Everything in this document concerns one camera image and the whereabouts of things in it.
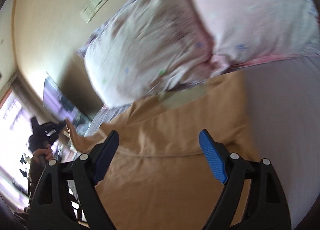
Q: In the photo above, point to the lavender bed sheet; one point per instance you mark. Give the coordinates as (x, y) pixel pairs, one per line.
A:
(283, 110)

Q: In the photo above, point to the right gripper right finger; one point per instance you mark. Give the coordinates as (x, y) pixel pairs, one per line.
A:
(266, 206)

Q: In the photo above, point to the pink floral pillow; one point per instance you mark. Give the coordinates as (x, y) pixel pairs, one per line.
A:
(250, 32)
(147, 47)

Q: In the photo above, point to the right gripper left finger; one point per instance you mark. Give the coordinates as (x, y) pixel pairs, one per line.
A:
(51, 206)

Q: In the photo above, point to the tan fleece garment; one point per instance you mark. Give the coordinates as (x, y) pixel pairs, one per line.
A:
(159, 177)

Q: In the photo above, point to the black flat television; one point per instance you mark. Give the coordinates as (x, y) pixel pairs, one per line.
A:
(61, 107)

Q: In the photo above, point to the person's left hand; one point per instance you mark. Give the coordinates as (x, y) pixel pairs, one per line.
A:
(46, 153)

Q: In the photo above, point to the white wall switch panel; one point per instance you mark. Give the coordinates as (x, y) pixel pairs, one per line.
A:
(91, 9)

